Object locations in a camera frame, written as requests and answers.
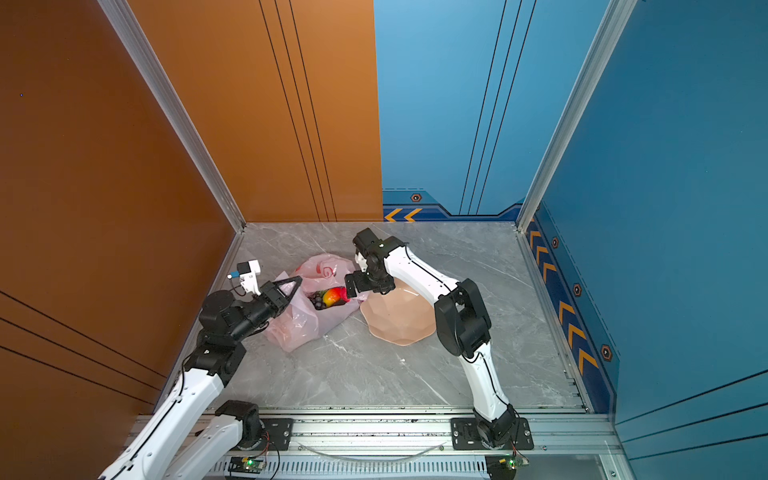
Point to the beige wavy fruit plate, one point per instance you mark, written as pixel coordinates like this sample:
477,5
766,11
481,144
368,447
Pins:
401,317

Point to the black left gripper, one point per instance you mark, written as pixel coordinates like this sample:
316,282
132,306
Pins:
271,297

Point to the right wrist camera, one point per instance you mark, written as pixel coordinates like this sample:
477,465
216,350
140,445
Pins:
360,261

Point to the right green circuit board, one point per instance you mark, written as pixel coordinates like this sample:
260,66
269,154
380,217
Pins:
513,463

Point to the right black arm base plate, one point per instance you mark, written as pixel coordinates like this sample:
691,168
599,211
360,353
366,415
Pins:
465,435

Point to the aluminium front rail frame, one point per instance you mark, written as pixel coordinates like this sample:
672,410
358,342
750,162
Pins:
415,443

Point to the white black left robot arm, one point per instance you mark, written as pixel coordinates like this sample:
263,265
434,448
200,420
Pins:
157,451

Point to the left green circuit board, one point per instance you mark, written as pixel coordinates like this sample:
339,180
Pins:
246,465

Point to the aluminium corner post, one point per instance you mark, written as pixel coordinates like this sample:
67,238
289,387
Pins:
128,29
612,25

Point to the left aluminium corner post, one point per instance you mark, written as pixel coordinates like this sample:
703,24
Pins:
128,29

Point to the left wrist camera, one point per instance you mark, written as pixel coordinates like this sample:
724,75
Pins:
245,276

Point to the pink printed plastic bag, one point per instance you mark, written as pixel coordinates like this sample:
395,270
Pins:
301,322

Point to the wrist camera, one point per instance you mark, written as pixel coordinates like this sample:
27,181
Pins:
360,261
245,276

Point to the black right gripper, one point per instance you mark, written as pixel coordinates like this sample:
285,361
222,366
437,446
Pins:
360,286

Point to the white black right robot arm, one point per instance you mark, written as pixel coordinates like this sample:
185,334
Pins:
462,323

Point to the dark purple grape bunch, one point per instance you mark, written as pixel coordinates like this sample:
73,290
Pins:
319,302

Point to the orange yellow peach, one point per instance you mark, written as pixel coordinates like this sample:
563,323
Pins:
335,296

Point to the right aluminium corner post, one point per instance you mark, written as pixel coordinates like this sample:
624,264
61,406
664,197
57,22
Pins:
612,25

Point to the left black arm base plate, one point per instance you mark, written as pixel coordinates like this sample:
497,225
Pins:
276,431

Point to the green circuit board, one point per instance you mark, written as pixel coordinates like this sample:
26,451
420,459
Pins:
246,465
513,463

